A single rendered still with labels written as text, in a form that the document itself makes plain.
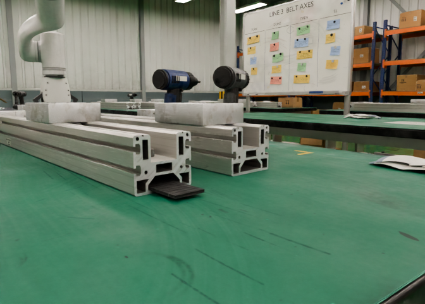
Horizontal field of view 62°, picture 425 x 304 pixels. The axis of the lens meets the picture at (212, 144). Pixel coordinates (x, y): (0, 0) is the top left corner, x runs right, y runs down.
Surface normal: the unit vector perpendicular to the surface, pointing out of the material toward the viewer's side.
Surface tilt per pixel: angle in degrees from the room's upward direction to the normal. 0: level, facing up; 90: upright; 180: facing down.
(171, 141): 90
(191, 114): 90
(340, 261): 0
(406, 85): 90
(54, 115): 90
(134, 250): 0
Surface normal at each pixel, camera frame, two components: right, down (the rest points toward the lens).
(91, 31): 0.60, 0.11
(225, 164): -0.74, 0.09
